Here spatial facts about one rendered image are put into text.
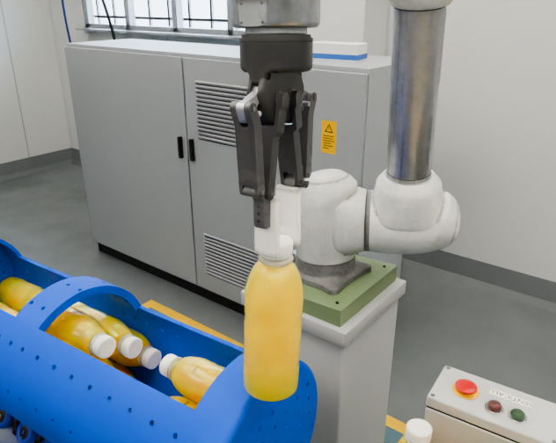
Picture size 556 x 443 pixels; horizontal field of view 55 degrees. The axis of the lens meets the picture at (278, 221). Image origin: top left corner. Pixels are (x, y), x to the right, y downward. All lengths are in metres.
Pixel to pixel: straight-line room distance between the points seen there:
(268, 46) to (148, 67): 2.59
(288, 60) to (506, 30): 2.85
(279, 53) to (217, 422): 0.46
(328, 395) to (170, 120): 2.02
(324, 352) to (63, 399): 0.66
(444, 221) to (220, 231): 1.88
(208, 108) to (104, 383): 2.12
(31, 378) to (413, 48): 0.90
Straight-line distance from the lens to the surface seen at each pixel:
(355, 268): 1.40
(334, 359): 1.33
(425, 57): 1.13
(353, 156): 2.32
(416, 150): 1.20
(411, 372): 2.83
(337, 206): 1.27
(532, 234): 3.51
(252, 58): 0.55
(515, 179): 3.44
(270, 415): 0.80
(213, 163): 2.87
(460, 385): 0.98
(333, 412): 1.43
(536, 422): 0.97
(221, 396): 0.75
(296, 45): 0.54
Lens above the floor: 1.71
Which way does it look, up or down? 23 degrees down
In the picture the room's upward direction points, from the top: straight up
